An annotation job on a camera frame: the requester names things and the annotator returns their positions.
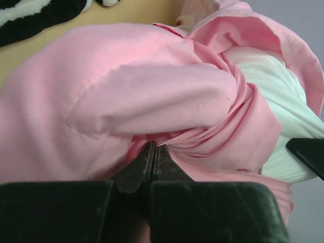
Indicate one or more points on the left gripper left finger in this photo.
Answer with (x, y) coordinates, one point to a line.
(131, 208)

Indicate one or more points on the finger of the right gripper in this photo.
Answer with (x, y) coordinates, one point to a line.
(309, 151)

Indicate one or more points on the white pillow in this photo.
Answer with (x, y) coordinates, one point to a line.
(287, 100)

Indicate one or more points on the zebra striped pillow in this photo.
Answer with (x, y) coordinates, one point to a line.
(21, 20)

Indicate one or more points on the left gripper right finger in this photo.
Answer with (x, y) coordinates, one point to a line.
(174, 205)

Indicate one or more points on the plain pink pillow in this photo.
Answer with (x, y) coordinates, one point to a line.
(85, 105)

